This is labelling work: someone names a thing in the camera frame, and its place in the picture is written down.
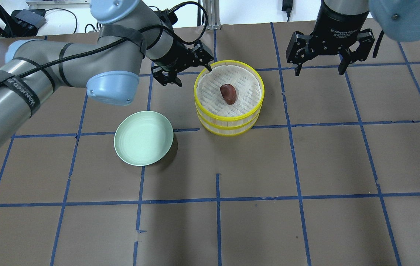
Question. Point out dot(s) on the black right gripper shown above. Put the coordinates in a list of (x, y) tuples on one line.
[(336, 23)]

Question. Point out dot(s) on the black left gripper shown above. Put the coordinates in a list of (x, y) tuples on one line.
[(171, 59)]

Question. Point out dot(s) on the brown bun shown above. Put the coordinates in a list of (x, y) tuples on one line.
[(228, 93)]

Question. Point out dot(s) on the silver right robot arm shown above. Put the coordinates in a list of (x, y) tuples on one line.
[(397, 19)]

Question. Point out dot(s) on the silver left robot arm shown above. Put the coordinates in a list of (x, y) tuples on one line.
[(109, 70)]

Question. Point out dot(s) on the black adapter on desk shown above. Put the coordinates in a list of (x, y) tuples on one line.
[(287, 7)]

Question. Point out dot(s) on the light green plate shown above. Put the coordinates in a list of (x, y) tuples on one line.
[(143, 138)]

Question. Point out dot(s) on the brown paper table mat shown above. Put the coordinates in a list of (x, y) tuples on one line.
[(329, 175)]

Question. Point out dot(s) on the black camera stand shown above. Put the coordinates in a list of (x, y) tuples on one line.
[(22, 23)]

